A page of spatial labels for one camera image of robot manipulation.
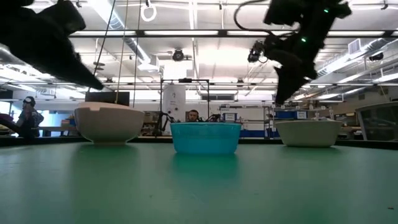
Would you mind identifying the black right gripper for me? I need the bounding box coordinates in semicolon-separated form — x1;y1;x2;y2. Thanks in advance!
263;26;331;106

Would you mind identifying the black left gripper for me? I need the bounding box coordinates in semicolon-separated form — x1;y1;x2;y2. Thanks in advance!
0;0;105;91

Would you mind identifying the blue storage bin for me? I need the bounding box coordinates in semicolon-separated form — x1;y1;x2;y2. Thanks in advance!
274;110;309;120

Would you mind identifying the black monitor screen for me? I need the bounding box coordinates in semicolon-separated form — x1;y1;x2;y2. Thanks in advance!
84;91;131;107

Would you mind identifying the plain white bowl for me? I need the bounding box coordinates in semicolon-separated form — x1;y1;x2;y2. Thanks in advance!
274;119;343;148

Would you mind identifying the chipped white bowl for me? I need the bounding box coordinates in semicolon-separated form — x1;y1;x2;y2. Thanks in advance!
74;101;146;146

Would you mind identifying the person with headset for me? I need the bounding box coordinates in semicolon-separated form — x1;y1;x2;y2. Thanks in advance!
16;96;45;138

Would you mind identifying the blue plastic bowl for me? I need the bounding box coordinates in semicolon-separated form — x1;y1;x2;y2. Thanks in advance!
169;121;243;155

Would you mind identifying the white cylindrical tank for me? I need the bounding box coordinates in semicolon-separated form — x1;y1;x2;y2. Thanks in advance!
162;85;187;123

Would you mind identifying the glass-sided cabinet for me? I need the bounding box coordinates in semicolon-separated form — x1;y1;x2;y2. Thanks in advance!
355;101;398;142

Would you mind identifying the person behind blue bowl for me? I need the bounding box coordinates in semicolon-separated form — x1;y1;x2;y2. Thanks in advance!
187;109;200;123

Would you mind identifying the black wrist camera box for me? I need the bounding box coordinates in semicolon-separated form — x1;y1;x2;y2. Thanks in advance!
247;40;266;63

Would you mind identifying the silver ventilation duct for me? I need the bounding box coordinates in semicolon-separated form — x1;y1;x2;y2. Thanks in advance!
88;0;160;72

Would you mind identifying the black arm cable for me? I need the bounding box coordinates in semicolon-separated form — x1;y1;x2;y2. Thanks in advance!
233;0;292;35

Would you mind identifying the black metal frame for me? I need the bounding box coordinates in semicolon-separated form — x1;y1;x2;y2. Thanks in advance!
159;78;211;136

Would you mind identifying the white hanging ring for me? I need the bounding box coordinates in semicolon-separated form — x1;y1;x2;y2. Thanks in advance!
140;2;157;23

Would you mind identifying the black ceiling camera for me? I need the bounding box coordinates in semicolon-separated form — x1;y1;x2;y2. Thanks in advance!
172;48;185;62

